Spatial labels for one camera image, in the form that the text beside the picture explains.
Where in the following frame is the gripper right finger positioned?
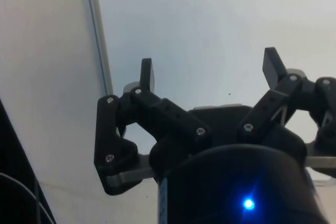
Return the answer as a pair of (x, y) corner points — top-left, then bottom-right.
(236, 47), (336, 180)

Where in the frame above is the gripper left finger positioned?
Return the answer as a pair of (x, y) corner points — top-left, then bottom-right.
(93, 58), (213, 196)

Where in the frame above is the flat white whiteboard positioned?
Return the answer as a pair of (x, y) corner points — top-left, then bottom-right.
(78, 0), (336, 188)

